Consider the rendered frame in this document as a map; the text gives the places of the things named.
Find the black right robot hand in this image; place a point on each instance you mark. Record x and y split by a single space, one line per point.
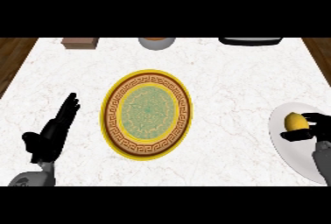
318 130

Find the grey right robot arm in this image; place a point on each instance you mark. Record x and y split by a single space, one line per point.
323 162

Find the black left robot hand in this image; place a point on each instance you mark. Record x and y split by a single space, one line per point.
54 134

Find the plain white plate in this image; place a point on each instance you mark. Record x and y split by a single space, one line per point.
298 151

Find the yellow patterned plate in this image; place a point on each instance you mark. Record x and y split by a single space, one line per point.
147 114

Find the yellow lemon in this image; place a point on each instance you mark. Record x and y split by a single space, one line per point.
296 121

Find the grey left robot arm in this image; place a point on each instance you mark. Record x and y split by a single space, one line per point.
36 176

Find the grey bowl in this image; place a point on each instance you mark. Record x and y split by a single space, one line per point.
157 43

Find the brown wooden block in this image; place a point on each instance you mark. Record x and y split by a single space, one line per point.
80 43

